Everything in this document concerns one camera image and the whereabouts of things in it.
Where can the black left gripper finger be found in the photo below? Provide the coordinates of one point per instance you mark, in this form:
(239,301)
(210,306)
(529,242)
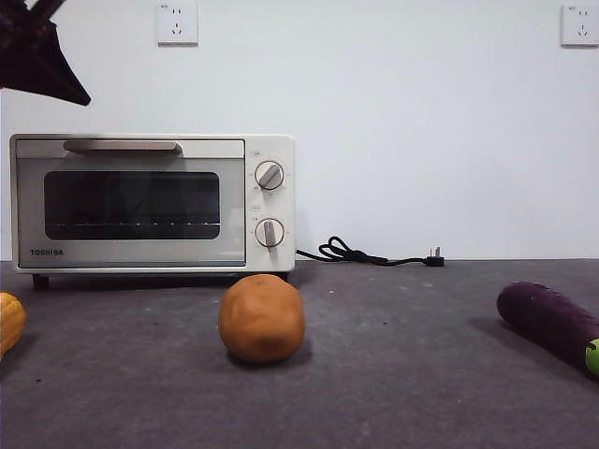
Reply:
(44,10)
(33,61)

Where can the yellow corn cob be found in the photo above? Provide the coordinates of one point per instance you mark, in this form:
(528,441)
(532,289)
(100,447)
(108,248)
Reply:
(9,322)

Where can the round oven knob upright pointer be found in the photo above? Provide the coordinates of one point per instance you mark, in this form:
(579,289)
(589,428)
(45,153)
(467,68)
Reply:
(269,232)

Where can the brown potato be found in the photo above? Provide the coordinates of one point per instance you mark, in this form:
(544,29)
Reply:
(261,320)

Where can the round oven knob tilted pointer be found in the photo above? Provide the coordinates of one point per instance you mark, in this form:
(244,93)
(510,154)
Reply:
(269,175)

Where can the white wall socket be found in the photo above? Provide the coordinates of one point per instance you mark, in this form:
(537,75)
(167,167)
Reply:
(178,25)
(580,25)

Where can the purple eggplant with green stem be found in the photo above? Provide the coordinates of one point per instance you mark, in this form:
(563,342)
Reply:
(543,318)

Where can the cream toaster oven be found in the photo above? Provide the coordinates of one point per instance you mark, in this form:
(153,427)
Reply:
(250,206)

